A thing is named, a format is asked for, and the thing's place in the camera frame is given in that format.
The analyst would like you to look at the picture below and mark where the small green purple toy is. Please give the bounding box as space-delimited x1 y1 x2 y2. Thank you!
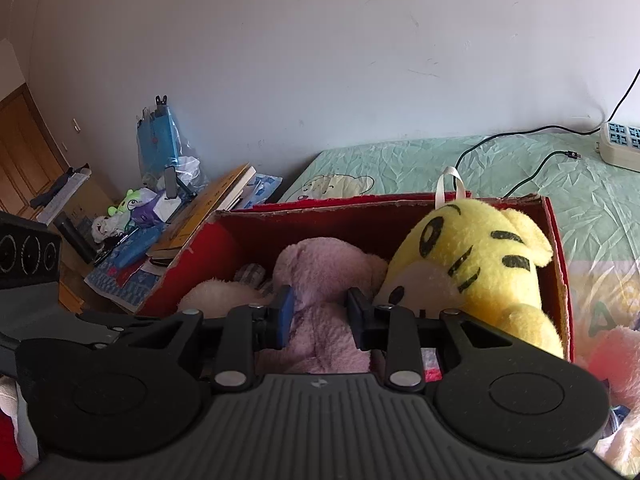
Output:
107 189 171 227

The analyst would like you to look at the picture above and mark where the white power strip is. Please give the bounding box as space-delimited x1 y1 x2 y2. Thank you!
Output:
595 121 640 172

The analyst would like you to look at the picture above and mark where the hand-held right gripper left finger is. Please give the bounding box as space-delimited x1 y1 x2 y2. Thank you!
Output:
120 285 296 393

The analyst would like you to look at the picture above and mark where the blue white packet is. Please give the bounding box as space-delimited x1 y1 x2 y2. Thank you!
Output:
249 174 284 209

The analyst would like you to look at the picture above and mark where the long white box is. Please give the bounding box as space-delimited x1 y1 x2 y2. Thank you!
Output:
30 162 92 224

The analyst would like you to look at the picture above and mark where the wooden side table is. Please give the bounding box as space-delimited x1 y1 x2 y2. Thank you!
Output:
50 175 151 316

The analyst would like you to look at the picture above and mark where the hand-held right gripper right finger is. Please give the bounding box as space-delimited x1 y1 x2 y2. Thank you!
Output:
346 287 516 393

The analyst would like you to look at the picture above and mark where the wooden door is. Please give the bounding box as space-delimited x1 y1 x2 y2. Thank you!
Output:
0 85 67 221

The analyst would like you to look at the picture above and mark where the pink plush bear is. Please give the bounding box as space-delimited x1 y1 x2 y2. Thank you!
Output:
257 237 391 376

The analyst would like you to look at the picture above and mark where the black bottle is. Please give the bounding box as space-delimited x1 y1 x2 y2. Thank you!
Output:
54 212 97 264

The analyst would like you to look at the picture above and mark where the black cable with plug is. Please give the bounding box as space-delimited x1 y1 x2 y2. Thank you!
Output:
502 150 582 198

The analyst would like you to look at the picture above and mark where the long black cable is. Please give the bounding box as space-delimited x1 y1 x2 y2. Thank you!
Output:
454 67 640 168

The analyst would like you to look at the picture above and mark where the small white toy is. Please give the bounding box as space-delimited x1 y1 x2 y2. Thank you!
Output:
92 215 126 242

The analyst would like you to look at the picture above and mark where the white plush rabbit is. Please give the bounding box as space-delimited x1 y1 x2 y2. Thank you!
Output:
177 262 276 318

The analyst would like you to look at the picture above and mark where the red cardboard box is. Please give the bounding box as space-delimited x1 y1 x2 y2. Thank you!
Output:
135 191 576 376

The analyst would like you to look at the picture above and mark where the blue printed paper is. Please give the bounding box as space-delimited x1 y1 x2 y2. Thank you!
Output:
82 255 172 317

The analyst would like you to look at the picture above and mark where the yellow plush tiger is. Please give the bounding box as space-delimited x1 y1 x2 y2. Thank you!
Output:
375 165 566 361

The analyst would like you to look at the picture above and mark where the clear plastic bag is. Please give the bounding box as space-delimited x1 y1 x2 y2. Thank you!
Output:
176 152 207 187

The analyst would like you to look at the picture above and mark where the blue pencil case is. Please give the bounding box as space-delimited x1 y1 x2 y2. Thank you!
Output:
114 225 167 269

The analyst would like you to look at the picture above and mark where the yellow cover book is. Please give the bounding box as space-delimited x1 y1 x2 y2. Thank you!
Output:
165 162 257 252

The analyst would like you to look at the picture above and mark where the blue plastic bag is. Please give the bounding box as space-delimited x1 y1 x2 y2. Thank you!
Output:
135 95 182 187

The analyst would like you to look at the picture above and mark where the pink fluffy cloth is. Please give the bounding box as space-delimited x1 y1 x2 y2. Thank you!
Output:
575 325 640 476

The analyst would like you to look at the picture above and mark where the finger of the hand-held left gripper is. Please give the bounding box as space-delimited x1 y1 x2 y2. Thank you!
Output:
75 309 157 347

